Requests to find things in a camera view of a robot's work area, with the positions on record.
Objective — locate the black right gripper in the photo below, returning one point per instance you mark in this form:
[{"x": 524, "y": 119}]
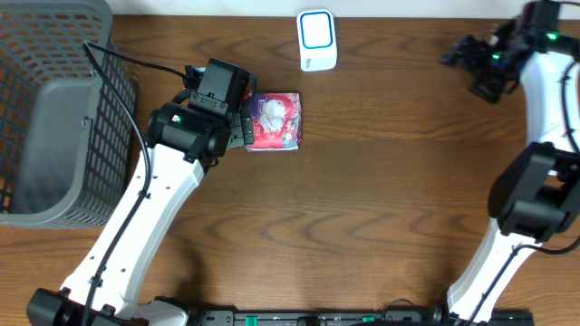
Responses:
[{"x": 480, "y": 63}]

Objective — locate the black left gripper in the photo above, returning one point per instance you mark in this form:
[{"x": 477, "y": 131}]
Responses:
[{"x": 246, "y": 128}]

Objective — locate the red purple snack bag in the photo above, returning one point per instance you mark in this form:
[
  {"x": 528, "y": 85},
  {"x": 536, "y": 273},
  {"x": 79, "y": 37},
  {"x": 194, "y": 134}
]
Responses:
[{"x": 277, "y": 122}]

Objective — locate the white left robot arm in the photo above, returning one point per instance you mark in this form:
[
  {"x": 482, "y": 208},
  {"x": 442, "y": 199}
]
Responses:
[{"x": 185, "y": 138}]

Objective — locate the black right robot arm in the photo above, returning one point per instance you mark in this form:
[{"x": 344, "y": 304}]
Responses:
[{"x": 537, "y": 195}]

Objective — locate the grey plastic mesh basket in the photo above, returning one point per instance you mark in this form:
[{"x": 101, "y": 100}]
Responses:
[{"x": 65, "y": 105}]

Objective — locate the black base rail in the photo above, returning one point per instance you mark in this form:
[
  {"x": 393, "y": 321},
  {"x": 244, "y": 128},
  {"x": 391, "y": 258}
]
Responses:
[{"x": 399, "y": 312}]

